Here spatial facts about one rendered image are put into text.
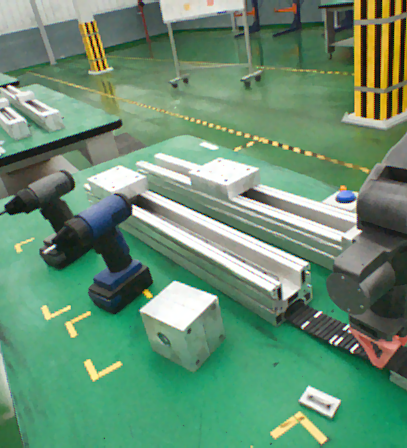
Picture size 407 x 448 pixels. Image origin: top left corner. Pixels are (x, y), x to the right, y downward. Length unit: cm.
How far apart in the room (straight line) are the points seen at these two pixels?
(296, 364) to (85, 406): 35
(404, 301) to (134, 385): 44
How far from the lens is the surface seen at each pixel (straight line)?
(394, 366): 69
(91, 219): 82
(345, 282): 52
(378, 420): 68
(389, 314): 62
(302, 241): 92
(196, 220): 98
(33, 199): 106
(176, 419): 70
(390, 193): 53
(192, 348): 71
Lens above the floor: 133
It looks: 29 degrees down
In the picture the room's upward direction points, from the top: 12 degrees counter-clockwise
